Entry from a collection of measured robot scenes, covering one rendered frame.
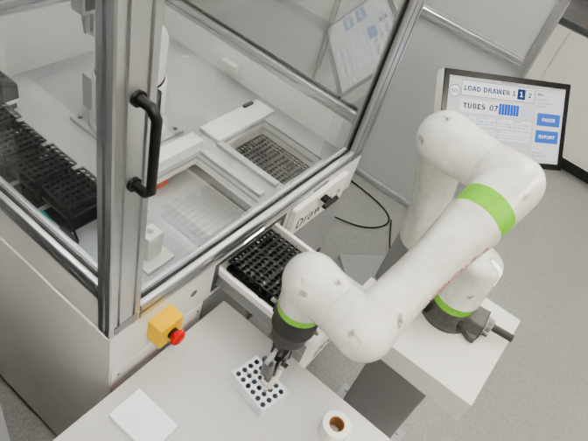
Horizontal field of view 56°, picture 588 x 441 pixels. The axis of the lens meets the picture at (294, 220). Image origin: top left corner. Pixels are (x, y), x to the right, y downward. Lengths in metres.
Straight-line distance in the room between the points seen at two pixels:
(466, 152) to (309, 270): 0.40
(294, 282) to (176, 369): 0.53
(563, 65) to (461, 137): 2.94
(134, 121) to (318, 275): 0.40
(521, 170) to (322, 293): 0.45
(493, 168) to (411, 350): 0.60
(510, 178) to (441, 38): 1.81
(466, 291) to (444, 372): 0.22
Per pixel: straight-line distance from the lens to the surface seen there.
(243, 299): 1.43
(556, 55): 4.06
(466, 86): 2.02
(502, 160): 1.14
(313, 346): 1.32
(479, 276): 1.46
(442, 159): 1.17
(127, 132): 0.85
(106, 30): 0.77
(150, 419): 1.34
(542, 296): 3.27
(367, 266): 2.78
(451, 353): 1.58
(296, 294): 0.98
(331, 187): 1.71
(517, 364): 2.88
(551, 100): 2.23
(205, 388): 1.40
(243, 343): 1.48
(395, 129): 3.11
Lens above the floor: 2.00
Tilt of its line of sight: 43 degrees down
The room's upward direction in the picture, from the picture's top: 19 degrees clockwise
